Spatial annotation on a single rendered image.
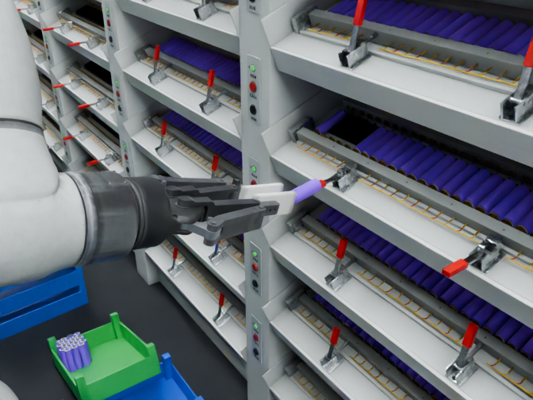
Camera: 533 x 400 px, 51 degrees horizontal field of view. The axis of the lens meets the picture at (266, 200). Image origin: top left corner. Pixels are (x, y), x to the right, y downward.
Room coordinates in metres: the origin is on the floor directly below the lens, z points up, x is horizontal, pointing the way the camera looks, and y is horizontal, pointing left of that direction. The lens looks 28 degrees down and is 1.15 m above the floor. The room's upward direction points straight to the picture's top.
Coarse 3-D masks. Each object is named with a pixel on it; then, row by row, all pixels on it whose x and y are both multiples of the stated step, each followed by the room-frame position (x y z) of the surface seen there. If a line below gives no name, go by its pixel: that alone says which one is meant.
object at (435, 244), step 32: (320, 96) 1.01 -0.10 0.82; (288, 128) 0.97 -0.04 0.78; (288, 160) 0.91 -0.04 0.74; (320, 160) 0.89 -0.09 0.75; (320, 192) 0.84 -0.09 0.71; (352, 192) 0.79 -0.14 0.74; (384, 224) 0.71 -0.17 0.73; (416, 224) 0.69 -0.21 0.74; (448, 224) 0.67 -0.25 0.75; (416, 256) 0.67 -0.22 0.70; (448, 256) 0.62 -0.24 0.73; (512, 256) 0.59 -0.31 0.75; (480, 288) 0.58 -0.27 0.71; (512, 288) 0.54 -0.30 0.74
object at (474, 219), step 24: (312, 144) 0.92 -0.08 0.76; (336, 144) 0.88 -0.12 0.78; (360, 168) 0.82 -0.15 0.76; (384, 168) 0.79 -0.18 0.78; (384, 192) 0.76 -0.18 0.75; (408, 192) 0.73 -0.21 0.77; (432, 192) 0.71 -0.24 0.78; (456, 216) 0.66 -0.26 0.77; (480, 216) 0.64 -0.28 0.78; (504, 240) 0.60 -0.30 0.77; (528, 240) 0.58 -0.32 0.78
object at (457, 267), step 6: (480, 246) 0.59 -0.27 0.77; (480, 252) 0.59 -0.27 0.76; (468, 258) 0.57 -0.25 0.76; (474, 258) 0.57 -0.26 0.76; (480, 258) 0.58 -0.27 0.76; (450, 264) 0.56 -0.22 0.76; (456, 264) 0.56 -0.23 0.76; (462, 264) 0.56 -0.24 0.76; (468, 264) 0.56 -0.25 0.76; (444, 270) 0.55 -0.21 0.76; (450, 270) 0.55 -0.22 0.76; (456, 270) 0.55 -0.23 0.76; (462, 270) 0.56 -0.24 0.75; (450, 276) 0.54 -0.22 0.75
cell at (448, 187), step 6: (468, 168) 0.74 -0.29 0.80; (474, 168) 0.74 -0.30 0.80; (462, 174) 0.73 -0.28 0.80; (468, 174) 0.73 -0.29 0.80; (474, 174) 0.74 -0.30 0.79; (456, 180) 0.72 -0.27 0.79; (462, 180) 0.72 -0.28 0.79; (444, 186) 0.72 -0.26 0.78; (450, 186) 0.72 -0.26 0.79; (456, 186) 0.72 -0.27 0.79; (450, 192) 0.71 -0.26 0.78
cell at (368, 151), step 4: (388, 132) 0.88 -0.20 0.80; (392, 132) 0.88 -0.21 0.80; (384, 136) 0.87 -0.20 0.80; (388, 136) 0.87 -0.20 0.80; (392, 136) 0.87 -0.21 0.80; (376, 140) 0.87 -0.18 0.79; (380, 140) 0.86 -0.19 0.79; (384, 140) 0.86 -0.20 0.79; (388, 140) 0.87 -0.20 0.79; (372, 144) 0.86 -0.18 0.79; (376, 144) 0.86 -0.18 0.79; (380, 144) 0.86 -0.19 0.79; (368, 148) 0.85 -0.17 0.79; (372, 148) 0.85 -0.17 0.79; (376, 148) 0.85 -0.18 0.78; (368, 152) 0.84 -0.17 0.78; (372, 152) 0.85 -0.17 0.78; (368, 156) 0.85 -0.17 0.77
